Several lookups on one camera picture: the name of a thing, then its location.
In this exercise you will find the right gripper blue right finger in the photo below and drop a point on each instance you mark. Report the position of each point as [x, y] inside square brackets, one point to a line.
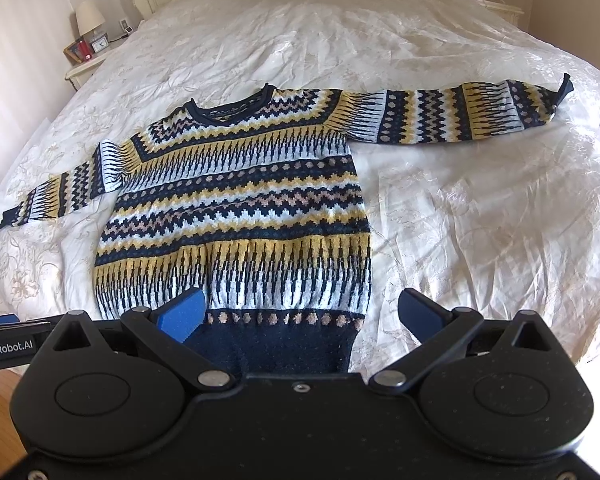
[443, 335]

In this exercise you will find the navy yellow patterned knit sweater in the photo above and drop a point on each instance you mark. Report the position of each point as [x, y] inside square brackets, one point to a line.
[257, 204]

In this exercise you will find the small white alarm clock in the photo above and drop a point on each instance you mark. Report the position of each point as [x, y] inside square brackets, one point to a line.
[100, 43]

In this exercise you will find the cream right nightstand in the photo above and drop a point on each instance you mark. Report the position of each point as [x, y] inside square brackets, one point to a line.
[511, 14]

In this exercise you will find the cream floral bedspread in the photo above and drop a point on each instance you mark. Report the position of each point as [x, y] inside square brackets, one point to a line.
[501, 225]

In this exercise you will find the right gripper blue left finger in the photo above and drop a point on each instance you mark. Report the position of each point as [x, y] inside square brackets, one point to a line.
[162, 333]

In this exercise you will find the cream nightstand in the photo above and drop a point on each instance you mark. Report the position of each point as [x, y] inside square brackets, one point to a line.
[78, 75]
[511, 14]

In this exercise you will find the cream left nightstand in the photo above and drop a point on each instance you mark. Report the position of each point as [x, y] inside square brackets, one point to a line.
[78, 75]

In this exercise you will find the left bedside lamp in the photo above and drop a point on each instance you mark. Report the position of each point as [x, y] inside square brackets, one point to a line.
[89, 20]

